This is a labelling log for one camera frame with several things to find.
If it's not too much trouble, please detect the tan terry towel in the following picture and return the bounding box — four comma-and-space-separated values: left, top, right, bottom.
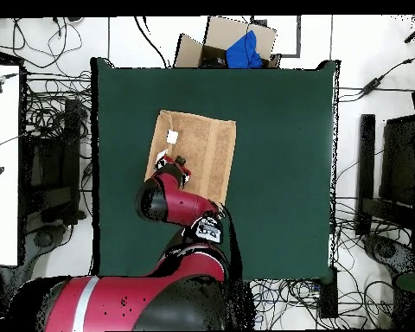
144, 109, 237, 208

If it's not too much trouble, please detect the blue garment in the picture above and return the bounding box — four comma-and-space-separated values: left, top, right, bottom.
225, 29, 264, 69

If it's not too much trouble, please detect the black power adapter with cable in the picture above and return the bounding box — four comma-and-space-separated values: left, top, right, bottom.
338, 44, 415, 104

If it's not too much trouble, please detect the black upright bar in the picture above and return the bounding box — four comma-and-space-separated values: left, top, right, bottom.
354, 113, 377, 236

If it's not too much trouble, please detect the looped black cable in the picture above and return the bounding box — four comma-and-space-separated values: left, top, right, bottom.
11, 16, 83, 69

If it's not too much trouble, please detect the black lump with cables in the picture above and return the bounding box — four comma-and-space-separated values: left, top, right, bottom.
361, 233, 415, 274

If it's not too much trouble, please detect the black equipment rack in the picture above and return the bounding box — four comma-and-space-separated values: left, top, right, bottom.
26, 98, 85, 226

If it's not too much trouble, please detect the black rectangular box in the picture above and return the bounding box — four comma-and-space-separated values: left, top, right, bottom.
319, 272, 339, 319

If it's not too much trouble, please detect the white side table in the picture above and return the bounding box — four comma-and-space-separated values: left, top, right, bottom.
0, 64, 21, 266

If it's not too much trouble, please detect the black round floor device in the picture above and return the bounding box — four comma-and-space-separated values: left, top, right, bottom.
34, 224, 67, 249

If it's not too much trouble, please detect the long curved black cable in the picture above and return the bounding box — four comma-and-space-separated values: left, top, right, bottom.
133, 16, 169, 69

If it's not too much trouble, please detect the open cardboard box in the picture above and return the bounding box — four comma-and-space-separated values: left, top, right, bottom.
173, 16, 282, 69

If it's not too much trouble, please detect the dark green table cloth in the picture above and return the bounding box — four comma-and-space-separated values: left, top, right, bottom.
90, 56, 341, 282

